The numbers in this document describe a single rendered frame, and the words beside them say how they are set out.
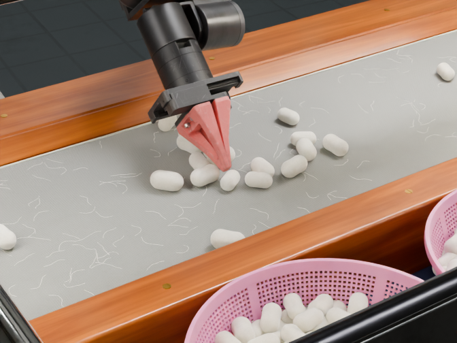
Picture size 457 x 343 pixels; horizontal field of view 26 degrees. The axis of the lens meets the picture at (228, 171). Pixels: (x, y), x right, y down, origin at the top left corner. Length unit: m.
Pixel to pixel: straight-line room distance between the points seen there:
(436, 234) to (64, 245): 0.39
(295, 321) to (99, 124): 0.42
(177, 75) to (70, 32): 2.27
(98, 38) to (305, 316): 2.47
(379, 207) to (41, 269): 0.36
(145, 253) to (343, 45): 0.53
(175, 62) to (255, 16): 2.35
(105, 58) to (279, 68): 1.85
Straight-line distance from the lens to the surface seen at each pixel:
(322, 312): 0.95
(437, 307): 0.38
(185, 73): 1.12
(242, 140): 1.22
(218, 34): 1.19
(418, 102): 1.33
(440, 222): 1.07
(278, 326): 0.94
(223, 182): 1.11
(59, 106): 1.26
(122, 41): 3.30
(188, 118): 1.12
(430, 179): 1.12
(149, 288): 0.94
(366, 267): 0.97
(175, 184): 1.11
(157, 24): 1.15
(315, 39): 1.43
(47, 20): 3.49
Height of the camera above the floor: 1.35
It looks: 32 degrees down
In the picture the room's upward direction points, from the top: straight up
